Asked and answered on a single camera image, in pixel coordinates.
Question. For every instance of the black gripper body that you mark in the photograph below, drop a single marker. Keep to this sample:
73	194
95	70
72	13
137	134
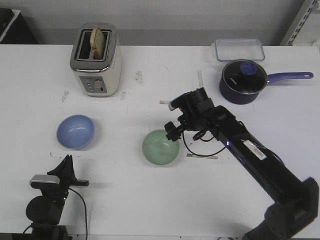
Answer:
67	178
193	105

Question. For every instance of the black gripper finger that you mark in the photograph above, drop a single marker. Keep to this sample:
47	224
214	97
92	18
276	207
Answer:
65	164
173	136
70	165
169	127

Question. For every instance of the green bowl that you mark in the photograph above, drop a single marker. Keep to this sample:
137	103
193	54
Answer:
158	150

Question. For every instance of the blue bowl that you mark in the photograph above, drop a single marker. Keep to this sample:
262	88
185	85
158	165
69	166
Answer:
75	132

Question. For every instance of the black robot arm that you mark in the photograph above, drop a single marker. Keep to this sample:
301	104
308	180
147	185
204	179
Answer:
45	211
296	202

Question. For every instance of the dark blue saucepan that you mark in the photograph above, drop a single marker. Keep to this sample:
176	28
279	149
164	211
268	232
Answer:
242	99

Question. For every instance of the glass pot lid blue knob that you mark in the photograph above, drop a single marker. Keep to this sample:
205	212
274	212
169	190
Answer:
244	76

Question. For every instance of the clear plastic food container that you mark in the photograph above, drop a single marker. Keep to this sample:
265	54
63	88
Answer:
229	49

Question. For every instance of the cream and chrome toaster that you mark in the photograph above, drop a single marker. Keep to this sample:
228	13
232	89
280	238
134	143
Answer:
97	77

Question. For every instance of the slice of toast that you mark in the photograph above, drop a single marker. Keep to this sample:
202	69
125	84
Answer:
97	43

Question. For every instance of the black box in corner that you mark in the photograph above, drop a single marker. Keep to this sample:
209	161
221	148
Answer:
14	30

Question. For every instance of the white perforated shelf upright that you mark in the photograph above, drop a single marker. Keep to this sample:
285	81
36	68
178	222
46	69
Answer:
305	27

